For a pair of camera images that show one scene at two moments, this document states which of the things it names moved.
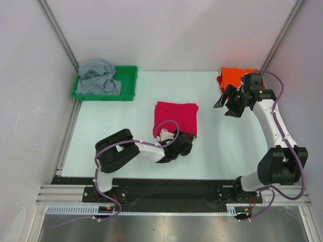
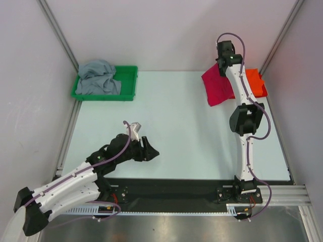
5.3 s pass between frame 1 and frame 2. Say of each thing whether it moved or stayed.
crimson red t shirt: moved
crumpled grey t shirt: stayed
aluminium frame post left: stayed
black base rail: stayed
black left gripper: moved
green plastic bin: stayed
